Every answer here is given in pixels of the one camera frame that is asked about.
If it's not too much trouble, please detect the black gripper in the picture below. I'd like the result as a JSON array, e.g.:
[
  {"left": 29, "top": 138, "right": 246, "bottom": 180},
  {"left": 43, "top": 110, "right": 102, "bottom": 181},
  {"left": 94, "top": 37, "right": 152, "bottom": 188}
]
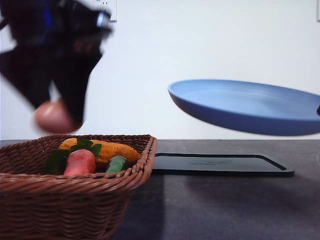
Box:
[{"left": 0, "top": 0, "right": 114, "bottom": 126}]

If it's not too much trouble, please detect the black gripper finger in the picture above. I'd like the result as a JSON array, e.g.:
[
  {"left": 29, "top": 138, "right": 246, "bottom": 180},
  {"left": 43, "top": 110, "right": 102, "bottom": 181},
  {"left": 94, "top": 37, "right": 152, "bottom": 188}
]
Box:
[{"left": 316, "top": 105, "right": 320, "bottom": 115}]

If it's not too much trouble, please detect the brown egg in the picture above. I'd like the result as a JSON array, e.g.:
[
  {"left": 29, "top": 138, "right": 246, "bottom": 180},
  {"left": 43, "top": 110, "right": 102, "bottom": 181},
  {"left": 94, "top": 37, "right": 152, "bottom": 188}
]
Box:
[{"left": 33, "top": 100, "right": 78, "bottom": 133}]

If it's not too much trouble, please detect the blue plate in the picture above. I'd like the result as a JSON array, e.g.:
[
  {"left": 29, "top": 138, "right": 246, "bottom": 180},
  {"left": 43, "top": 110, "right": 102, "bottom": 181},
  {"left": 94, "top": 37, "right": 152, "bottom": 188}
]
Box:
[{"left": 168, "top": 79, "right": 320, "bottom": 136}]

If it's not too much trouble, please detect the brown wicker basket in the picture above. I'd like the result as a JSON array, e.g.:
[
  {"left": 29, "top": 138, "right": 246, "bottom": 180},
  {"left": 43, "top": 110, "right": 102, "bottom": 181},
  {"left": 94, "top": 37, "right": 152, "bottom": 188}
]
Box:
[{"left": 0, "top": 134, "right": 158, "bottom": 240}]

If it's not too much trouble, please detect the red toy carrot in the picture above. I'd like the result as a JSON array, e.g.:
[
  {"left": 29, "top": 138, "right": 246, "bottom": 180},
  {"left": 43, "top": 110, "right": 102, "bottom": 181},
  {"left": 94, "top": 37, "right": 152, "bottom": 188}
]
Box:
[{"left": 64, "top": 149, "right": 96, "bottom": 176}]

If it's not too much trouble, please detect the orange toy corn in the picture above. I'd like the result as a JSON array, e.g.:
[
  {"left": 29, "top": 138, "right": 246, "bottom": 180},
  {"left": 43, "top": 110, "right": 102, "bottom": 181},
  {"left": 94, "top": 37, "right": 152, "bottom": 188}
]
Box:
[{"left": 59, "top": 138, "right": 141, "bottom": 163}]

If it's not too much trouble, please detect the green toy vegetable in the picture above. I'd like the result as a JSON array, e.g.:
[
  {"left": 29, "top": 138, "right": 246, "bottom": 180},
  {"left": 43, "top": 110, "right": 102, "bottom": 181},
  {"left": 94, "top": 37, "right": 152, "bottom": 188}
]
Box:
[{"left": 106, "top": 155, "right": 128, "bottom": 174}]

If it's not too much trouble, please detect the black tray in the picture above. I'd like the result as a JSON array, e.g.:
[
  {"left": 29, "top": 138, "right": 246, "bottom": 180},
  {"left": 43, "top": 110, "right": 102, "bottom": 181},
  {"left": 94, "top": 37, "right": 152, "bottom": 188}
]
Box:
[{"left": 152, "top": 153, "right": 294, "bottom": 177}]

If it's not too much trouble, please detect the white wall socket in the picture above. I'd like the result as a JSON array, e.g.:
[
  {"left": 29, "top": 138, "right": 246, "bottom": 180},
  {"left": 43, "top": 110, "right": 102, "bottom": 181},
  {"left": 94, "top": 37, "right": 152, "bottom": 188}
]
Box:
[{"left": 95, "top": 0, "right": 117, "bottom": 22}]

